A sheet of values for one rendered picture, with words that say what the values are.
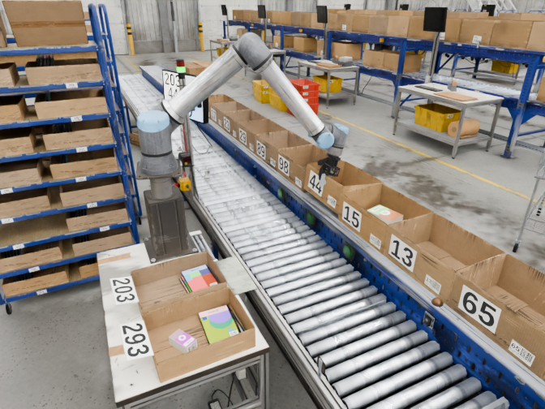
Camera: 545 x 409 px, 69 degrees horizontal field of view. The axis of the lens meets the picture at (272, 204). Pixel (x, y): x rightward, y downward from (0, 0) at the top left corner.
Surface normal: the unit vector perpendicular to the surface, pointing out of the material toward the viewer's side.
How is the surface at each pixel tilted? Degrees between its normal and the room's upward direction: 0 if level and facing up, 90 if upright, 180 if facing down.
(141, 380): 0
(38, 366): 0
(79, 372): 0
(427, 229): 90
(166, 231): 90
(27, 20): 123
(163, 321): 89
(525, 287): 89
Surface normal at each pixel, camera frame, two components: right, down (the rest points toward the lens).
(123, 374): 0.00, -0.89
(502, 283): -0.90, 0.20
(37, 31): 0.36, 0.83
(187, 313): 0.45, 0.38
